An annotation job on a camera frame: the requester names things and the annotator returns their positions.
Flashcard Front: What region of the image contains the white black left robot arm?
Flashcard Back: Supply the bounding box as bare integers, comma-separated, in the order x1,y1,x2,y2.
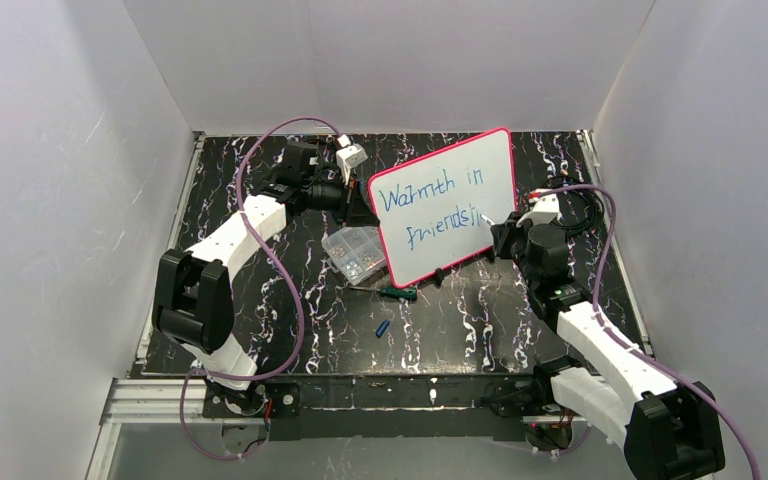
152,135,379,392

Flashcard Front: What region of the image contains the aluminium rail edge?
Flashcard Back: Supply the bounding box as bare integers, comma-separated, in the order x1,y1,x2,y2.
577,129,654,356
85,132,205,480

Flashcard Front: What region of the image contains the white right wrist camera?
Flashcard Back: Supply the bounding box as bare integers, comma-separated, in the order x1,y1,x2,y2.
516,189,560,227

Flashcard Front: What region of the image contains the large coiled black cable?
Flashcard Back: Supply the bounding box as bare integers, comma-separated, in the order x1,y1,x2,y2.
546,174,607,238

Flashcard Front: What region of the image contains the blue marker cap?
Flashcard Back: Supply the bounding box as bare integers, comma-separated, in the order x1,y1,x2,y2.
375,320,390,338

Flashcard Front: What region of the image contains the green handled screwdriver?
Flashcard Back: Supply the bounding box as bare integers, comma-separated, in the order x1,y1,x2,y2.
349,286,418,302

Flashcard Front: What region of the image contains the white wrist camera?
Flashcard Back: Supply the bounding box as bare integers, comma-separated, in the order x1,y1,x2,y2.
335,134,368,184
516,189,560,227

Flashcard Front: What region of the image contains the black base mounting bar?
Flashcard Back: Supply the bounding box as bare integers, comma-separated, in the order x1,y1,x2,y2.
202,373,579,450

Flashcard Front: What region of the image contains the pink framed whiteboard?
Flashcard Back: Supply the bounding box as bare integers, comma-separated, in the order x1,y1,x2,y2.
367,127,517,287

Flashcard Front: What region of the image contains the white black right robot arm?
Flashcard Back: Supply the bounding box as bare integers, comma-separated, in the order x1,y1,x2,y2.
490,214,726,479

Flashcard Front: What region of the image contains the aluminium rail left edge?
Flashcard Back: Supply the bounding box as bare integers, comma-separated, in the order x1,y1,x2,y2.
85,132,205,480

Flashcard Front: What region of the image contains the clear plastic screw box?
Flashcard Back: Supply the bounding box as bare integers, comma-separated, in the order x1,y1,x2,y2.
321,226,386,286

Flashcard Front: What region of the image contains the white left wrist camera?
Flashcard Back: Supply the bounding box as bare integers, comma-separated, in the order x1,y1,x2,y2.
335,134,368,184

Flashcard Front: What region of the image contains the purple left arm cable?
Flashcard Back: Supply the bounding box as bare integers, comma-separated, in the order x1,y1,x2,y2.
178,115,342,464

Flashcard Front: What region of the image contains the aluminium rail right edge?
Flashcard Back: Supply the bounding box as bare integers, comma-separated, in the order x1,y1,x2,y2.
577,129,654,356

